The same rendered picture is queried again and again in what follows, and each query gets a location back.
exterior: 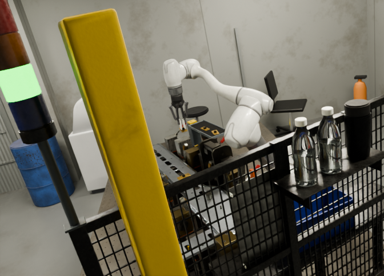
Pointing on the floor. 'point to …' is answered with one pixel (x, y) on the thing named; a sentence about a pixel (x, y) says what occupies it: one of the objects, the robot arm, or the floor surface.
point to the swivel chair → (289, 105)
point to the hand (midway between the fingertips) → (182, 123)
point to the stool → (197, 112)
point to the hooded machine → (87, 150)
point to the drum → (40, 171)
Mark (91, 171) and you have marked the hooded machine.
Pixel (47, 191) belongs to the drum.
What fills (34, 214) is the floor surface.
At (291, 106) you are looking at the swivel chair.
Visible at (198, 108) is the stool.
